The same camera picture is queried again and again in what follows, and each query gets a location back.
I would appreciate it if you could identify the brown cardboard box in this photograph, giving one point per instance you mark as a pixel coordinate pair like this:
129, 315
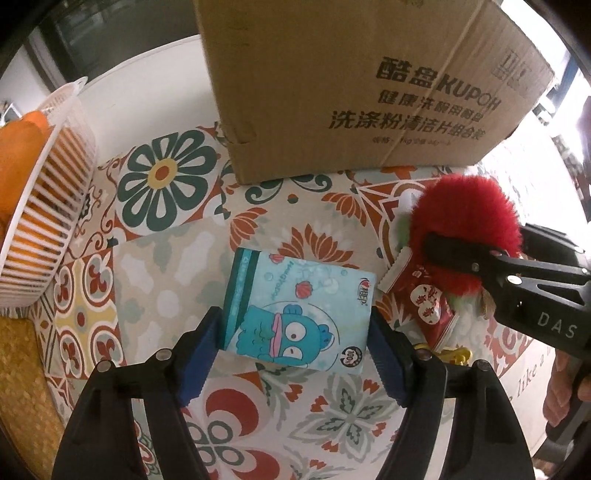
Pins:
360, 83

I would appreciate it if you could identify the yellow plastic clip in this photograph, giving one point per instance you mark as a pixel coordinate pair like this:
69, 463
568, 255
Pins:
455, 356

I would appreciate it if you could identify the white slatted plastic basket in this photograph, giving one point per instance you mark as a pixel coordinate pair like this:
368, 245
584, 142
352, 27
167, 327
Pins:
44, 221

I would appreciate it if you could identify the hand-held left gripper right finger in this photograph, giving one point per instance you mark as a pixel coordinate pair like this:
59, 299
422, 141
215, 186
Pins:
388, 367

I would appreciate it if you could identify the blue cartoon tissue pack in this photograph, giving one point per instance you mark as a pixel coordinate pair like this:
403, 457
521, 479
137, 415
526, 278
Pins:
295, 309

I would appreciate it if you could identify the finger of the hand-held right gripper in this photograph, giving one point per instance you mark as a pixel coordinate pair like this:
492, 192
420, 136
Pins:
554, 247
461, 256

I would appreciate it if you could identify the yellow woven mat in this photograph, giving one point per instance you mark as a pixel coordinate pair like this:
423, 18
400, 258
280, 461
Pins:
23, 392

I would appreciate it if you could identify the pile of oranges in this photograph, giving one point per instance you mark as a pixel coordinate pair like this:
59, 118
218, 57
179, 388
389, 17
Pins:
32, 124

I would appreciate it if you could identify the red snack packet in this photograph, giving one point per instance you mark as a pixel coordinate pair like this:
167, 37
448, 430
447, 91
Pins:
427, 300

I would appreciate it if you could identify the red fluffy pom-pom toy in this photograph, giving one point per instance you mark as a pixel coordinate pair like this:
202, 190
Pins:
461, 210

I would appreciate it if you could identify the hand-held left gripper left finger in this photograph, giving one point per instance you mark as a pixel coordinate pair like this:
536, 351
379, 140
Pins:
203, 357

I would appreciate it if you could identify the floral patterned table mat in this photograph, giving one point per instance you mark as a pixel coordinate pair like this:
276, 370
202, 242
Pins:
194, 258

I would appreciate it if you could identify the person's right hand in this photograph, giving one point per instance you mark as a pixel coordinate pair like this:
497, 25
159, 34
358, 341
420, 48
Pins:
561, 387

